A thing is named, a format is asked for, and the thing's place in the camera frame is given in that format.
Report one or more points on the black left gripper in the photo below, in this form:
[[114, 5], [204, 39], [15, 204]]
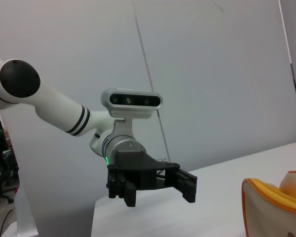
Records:
[[133, 170]]

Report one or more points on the beige orange zipper food bag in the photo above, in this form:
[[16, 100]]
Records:
[[259, 209]]

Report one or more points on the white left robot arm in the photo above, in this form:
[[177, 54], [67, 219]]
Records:
[[56, 108]]

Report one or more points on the brown cardboard box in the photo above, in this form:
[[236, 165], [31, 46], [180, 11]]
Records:
[[8, 142]]

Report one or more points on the silver camera mount bracket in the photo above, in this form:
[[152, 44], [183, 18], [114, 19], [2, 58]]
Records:
[[123, 128]]

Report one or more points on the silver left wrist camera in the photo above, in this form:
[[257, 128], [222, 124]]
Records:
[[128, 113]]

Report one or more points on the white vertical post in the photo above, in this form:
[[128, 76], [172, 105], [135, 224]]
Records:
[[27, 209]]

